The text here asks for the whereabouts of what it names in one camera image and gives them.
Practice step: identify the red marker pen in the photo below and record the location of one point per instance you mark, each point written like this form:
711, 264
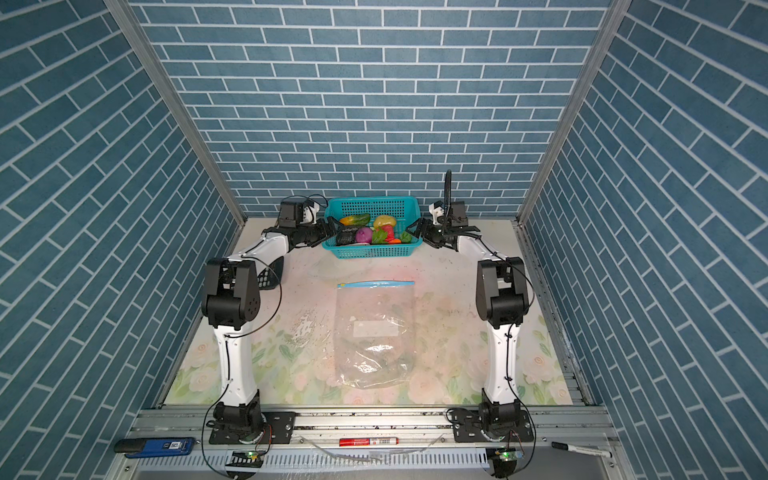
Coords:
368, 441

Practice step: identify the teal plastic basket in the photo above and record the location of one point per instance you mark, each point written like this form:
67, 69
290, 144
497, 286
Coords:
405, 209

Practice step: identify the yellow toy potato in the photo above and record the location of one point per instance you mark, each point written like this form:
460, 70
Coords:
384, 220

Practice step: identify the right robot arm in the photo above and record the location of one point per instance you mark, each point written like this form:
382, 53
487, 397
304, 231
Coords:
503, 299

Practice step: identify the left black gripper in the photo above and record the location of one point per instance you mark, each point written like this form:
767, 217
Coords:
323, 233

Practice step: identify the clear zip top bag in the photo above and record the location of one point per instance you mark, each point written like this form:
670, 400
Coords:
374, 333

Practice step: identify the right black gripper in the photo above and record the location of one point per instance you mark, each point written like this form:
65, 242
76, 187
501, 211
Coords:
426, 235

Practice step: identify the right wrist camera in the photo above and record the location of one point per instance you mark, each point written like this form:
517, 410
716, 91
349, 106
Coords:
454, 216

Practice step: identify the black toy eggplant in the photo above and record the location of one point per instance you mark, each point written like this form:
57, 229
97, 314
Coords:
346, 235

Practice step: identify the orange green toy cucumber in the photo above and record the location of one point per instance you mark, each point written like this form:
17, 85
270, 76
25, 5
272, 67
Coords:
358, 220

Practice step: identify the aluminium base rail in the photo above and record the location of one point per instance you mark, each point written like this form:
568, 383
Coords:
304, 445

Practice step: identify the purple toy onion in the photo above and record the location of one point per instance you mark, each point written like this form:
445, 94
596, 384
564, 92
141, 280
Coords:
364, 235

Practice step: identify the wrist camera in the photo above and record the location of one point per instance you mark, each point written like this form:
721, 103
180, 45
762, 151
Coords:
295, 212
454, 216

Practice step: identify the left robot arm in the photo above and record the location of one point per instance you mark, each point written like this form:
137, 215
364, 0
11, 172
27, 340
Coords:
231, 300

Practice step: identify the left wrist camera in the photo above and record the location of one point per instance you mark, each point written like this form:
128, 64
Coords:
295, 212

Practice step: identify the blue black handheld device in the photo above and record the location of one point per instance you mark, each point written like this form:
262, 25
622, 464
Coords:
134, 448

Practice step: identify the red toy pepper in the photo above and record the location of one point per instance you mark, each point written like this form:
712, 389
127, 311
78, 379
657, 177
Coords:
388, 231

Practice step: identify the black white marker pen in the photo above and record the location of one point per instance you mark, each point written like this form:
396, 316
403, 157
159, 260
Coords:
589, 451

